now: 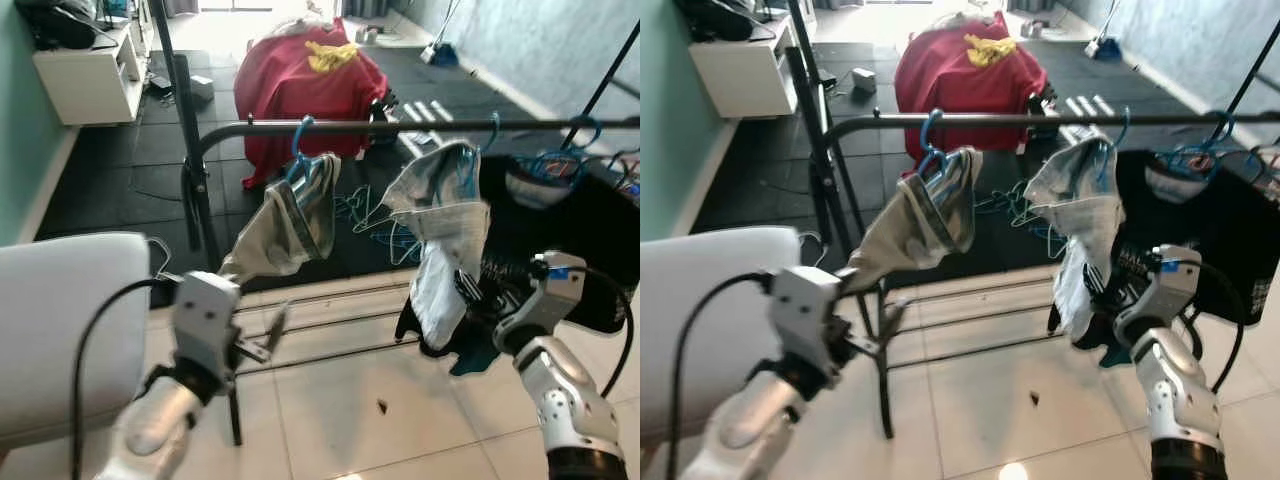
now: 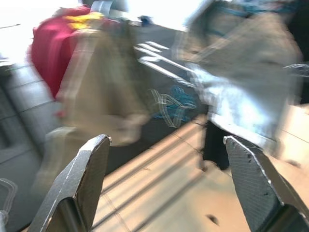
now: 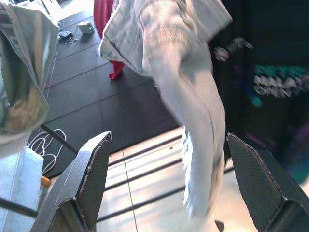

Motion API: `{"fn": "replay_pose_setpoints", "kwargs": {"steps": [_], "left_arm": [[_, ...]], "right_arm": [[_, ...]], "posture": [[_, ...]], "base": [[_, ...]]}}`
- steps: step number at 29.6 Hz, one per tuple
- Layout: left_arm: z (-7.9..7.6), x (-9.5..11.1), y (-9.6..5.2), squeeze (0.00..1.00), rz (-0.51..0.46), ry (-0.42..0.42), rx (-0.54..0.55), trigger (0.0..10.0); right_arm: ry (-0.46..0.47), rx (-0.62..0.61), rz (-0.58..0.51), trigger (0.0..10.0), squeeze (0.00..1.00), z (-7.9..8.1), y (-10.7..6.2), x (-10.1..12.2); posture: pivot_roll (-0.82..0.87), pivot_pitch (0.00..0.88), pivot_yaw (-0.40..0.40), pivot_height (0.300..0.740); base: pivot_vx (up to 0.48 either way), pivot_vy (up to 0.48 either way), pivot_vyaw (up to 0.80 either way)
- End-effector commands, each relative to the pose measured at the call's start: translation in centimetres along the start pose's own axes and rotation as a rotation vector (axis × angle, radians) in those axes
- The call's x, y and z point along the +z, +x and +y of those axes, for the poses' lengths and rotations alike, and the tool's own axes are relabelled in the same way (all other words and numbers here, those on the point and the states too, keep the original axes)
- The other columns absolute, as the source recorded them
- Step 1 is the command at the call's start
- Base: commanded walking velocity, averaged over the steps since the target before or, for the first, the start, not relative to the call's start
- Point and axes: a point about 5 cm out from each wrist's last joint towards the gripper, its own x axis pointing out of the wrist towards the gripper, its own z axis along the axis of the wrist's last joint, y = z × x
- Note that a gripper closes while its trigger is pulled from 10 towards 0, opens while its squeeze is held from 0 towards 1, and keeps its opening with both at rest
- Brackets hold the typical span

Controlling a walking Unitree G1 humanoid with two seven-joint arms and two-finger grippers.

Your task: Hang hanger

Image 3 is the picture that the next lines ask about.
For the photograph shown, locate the black rubber floor mat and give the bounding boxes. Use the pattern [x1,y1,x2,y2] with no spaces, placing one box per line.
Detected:
[42,8,185,178]

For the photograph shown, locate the white grey striped garment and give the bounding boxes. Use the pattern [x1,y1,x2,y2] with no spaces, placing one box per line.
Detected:
[0,1,60,159]

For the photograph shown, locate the white floor cable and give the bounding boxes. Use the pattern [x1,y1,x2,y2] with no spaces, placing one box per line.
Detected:
[26,128,67,175]

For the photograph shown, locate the white device green light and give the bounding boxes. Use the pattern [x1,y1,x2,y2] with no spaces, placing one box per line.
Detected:
[76,21,95,35]

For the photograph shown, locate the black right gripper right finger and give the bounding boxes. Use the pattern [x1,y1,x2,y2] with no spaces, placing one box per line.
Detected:
[226,132,309,232]

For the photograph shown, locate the black printed t-shirt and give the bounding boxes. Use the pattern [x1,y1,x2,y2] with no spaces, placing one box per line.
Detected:
[208,0,309,186]

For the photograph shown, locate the small black box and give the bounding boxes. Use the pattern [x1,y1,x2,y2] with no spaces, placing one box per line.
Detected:
[58,30,74,42]

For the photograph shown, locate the pale denim garment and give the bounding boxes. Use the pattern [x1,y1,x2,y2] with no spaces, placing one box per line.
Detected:
[99,0,234,222]

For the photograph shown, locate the black metal clothes rack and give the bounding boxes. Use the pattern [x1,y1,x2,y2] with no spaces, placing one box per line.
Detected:
[0,123,234,223]

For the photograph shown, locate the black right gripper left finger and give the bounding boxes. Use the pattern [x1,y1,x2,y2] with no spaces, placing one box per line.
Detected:
[30,131,113,232]

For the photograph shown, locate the grey ottoman wooden legs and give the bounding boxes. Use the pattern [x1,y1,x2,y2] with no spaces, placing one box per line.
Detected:
[0,146,52,232]

